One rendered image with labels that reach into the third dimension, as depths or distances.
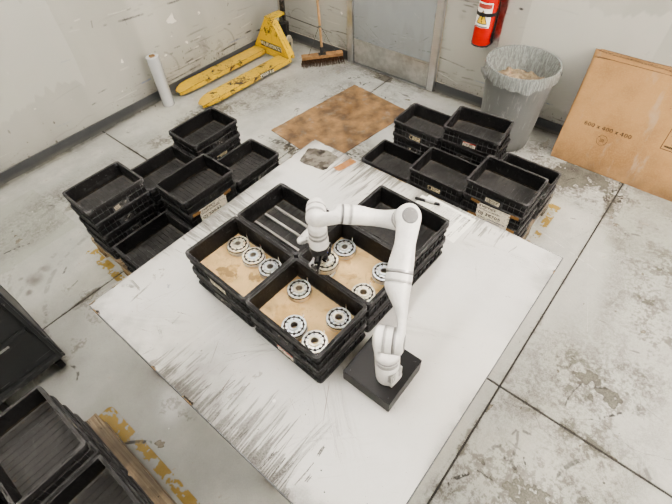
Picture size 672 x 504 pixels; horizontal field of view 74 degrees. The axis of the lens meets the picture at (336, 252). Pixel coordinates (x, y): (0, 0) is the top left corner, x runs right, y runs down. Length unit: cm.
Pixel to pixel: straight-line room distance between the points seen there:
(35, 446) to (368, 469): 141
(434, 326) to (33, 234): 310
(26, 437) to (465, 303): 198
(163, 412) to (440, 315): 160
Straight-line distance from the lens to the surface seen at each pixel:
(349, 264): 200
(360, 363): 181
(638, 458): 285
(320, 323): 183
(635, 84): 400
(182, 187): 309
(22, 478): 236
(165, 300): 222
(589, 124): 412
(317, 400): 183
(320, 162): 272
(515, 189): 302
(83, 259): 365
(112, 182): 334
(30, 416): 247
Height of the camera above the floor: 239
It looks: 50 degrees down
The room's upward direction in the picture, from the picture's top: 3 degrees counter-clockwise
